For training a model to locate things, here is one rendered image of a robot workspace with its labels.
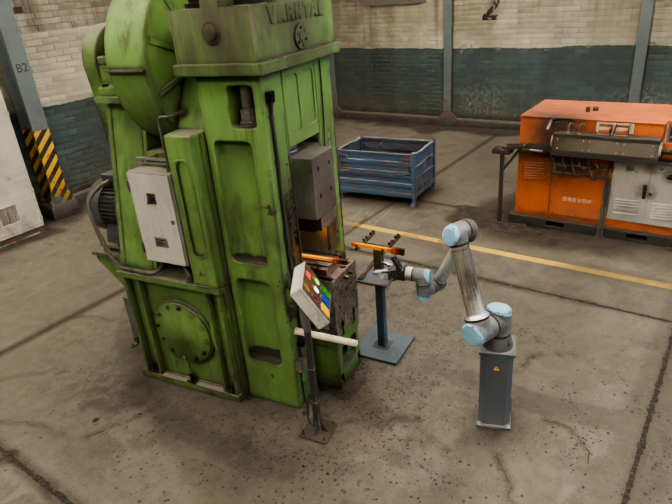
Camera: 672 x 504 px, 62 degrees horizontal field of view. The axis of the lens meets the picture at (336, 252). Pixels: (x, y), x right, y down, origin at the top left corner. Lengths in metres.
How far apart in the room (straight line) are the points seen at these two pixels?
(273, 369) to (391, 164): 4.04
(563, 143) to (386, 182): 2.32
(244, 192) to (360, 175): 4.27
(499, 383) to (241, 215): 1.94
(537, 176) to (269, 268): 3.97
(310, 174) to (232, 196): 0.52
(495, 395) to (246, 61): 2.51
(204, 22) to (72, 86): 6.12
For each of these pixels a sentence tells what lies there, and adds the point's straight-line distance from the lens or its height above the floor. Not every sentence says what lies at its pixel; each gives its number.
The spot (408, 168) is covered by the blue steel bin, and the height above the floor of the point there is 0.51.
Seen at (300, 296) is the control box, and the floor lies 1.15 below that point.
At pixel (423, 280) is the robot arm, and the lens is 3.64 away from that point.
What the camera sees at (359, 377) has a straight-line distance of 4.39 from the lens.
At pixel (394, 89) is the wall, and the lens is 12.05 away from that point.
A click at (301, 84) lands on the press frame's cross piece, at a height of 2.17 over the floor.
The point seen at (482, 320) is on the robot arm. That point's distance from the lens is 3.41.
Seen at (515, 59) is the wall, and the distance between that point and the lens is 10.92.
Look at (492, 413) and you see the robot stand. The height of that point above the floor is 0.12.
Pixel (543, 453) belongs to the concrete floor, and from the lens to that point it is 3.91.
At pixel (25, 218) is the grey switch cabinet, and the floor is 0.28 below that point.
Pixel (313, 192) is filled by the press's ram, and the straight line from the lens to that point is 3.53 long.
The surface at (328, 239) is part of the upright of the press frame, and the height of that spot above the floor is 1.04.
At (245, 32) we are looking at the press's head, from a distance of 3.18.
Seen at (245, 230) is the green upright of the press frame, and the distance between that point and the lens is 3.66.
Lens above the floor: 2.72
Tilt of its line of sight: 25 degrees down
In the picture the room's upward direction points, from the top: 5 degrees counter-clockwise
